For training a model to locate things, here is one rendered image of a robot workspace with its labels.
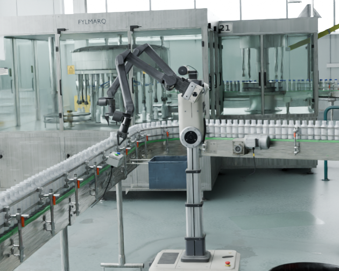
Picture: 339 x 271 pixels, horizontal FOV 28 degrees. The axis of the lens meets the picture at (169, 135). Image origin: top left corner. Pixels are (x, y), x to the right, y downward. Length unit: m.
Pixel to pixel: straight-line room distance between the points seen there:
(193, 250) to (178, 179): 0.62
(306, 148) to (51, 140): 3.65
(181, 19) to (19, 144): 2.58
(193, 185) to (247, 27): 5.33
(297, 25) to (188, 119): 5.37
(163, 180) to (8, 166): 3.82
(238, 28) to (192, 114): 5.28
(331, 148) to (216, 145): 1.10
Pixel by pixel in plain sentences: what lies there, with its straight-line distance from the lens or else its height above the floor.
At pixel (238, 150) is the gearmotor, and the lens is 6.22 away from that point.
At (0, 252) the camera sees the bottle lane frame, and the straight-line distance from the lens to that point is 3.04.
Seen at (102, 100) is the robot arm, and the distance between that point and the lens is 5.26.
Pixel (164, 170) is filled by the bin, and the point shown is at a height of 0.88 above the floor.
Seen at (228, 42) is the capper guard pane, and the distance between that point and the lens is 10.05.
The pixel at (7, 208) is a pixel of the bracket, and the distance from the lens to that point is 3.09.
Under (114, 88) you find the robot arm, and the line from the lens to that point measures 5.23.
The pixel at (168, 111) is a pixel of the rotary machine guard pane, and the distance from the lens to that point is 8.25.
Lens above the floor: 1.74
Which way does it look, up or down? 6 degrees down
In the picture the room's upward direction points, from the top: 2 degrees counter-clockwise
